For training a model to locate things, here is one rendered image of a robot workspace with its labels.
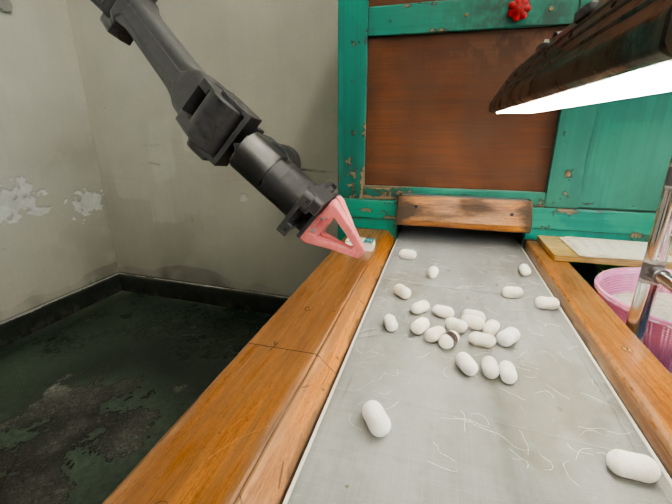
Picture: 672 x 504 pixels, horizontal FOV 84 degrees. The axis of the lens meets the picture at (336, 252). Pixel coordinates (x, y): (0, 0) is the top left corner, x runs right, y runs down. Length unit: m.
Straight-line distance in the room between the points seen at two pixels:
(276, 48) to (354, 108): 1.03
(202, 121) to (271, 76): 1.45
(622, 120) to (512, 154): 0.21
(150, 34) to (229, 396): 0.52
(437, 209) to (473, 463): 0.63
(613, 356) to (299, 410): 0.36
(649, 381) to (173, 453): 0.47
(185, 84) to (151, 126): 1.80
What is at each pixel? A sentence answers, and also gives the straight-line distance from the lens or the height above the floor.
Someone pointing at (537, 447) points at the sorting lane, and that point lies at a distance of 0.43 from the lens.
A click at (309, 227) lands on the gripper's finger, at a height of 0.90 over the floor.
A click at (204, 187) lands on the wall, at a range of 2.19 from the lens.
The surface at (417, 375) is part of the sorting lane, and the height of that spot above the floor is 0.74.
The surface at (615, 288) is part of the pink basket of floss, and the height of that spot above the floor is 0.74.
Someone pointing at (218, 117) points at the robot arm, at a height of 1.03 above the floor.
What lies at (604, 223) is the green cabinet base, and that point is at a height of 0.81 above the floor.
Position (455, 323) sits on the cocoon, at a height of 0.75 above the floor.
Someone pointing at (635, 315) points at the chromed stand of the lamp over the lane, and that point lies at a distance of 0.65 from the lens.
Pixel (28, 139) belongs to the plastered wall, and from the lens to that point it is 2.46.
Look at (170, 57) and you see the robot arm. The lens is 0.63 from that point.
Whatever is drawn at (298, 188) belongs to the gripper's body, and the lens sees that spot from 0.47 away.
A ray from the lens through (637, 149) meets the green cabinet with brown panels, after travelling 1.03.
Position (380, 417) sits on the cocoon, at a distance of 0.38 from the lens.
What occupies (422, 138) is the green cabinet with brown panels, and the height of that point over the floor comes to 0.99.
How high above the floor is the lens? 1.02
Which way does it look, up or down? 18 degrees down
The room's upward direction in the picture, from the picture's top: straight up
